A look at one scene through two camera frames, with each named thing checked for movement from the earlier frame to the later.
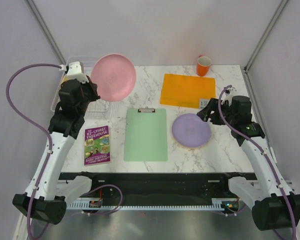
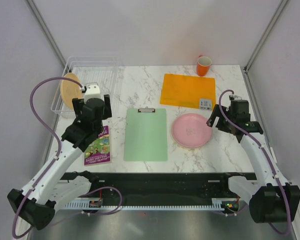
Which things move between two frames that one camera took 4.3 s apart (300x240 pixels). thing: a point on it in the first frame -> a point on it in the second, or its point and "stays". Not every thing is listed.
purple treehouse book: x=96 y=145 stays
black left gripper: x=93 y=87 -> x=77 y=103
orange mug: x=203 y=65 stays
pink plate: x=114 y=76 -> x=190 y=130
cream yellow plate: x=184 y=145 stays
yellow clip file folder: x=187 y=91 stays
